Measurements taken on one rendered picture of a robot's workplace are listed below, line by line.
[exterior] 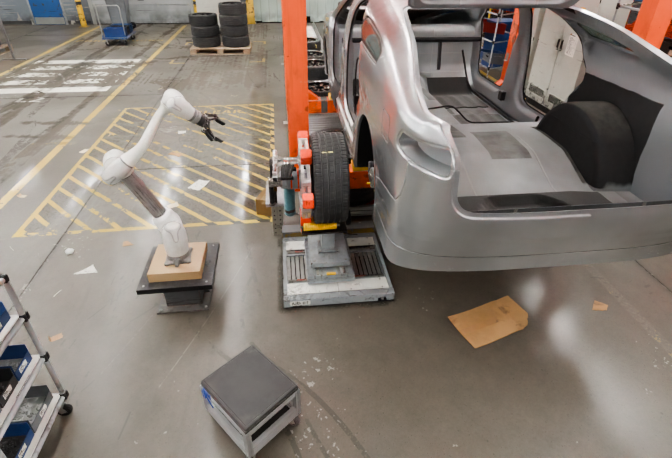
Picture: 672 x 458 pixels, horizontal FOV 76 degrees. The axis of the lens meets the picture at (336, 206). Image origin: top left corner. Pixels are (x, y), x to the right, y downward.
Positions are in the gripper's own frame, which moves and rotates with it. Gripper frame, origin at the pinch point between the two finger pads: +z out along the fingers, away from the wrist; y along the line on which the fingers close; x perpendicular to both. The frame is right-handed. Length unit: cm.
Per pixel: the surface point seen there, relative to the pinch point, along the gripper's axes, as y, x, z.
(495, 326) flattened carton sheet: -120, -123, 159
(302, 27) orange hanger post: 70, -57, 11
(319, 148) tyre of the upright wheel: -12, -55, 37
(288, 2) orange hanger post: 78, -57, -4
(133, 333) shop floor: -126, 83, 12
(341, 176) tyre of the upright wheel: -31, -65, 48
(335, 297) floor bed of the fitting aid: -99, -25, 100
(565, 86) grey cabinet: 249, -193, 461
